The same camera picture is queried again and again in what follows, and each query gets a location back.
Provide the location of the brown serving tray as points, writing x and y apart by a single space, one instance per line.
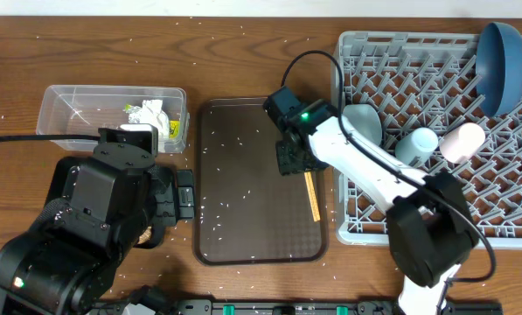
248 213

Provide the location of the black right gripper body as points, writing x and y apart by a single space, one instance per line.
288 161

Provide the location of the grey dishwasher rack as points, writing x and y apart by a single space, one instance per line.
416 79

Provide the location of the black waste tray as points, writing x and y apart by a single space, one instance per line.
63 183

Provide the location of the yellow snack wrapper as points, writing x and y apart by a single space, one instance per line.
174 125

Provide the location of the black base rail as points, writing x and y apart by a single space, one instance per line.
152 301

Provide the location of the light blue cup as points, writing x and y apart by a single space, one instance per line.
417 147

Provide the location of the light blue rice bowl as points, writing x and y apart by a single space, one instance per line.
365 119

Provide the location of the white tissue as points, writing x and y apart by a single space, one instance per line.
151 112

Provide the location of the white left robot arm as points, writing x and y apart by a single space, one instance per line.
97 209

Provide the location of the blue plate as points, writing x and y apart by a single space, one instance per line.
499 66

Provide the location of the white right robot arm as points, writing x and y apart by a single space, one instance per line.
430 229

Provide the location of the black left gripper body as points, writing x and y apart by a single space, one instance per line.
171 200

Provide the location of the clear plastic bin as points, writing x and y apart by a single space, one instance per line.
83 109

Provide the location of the pink cup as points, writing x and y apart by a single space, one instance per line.
462 143

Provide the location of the brown food scrap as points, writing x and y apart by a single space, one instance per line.
145 236

